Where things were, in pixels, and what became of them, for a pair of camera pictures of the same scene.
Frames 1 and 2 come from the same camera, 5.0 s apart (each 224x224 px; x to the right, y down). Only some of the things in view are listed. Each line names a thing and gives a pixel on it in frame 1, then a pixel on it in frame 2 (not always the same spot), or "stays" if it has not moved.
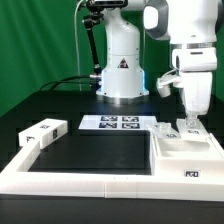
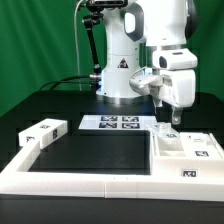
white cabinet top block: [45, 132] stays
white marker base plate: [111, 122] stays
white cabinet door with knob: [164, 130] stays
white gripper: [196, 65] → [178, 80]
